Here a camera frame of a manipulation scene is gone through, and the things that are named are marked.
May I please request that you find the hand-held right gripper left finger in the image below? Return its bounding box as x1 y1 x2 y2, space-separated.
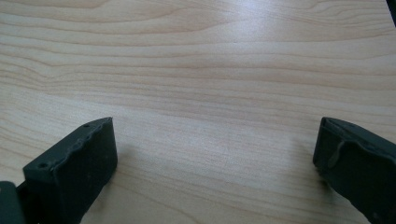
17 116 119 224

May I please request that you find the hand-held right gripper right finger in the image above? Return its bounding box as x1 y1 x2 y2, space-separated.
312 117 396 224

